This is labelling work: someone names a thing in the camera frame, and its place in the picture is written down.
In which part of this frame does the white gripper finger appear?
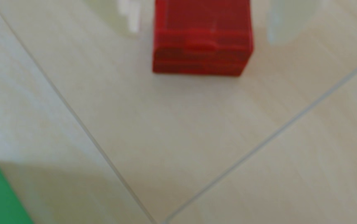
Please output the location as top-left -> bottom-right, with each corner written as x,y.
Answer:
266,0 -> 320,46
85,0 -> 142,35

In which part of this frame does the red block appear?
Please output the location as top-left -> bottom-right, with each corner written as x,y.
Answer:
152,0 -> 254,77

